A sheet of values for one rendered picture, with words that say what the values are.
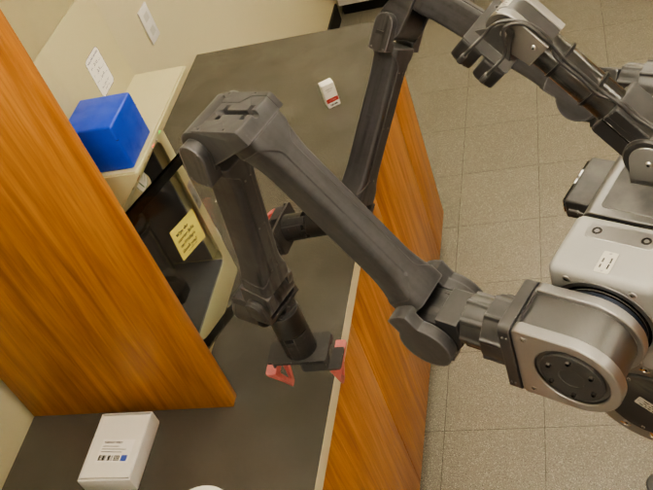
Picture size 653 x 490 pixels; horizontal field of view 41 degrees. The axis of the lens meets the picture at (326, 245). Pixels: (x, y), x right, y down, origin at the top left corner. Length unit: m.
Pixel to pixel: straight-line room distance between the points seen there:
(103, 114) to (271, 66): 1.34
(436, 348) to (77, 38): 0.89
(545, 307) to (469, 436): 1.75
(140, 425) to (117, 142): 0.64
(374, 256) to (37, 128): 0.59
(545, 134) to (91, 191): 2.55
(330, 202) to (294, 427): 0.77
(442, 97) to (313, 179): 3.03
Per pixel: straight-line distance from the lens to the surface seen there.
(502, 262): 3.23
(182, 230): 1.77
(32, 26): 1.56
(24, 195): 1.54
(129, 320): 1.70
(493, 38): 1.12
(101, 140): 1.52
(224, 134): 1.05
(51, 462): 1.99
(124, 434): 1.88
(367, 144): 1.66
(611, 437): 2.74
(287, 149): 1.06
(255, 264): 1.32
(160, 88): 1.72
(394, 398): 2.37
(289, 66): 2.78
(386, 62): 1.63
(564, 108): 1.44
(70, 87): 1.61
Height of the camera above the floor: 2.30
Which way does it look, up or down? 41 degrees down
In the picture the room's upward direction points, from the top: 23 degrees counter-clockwise
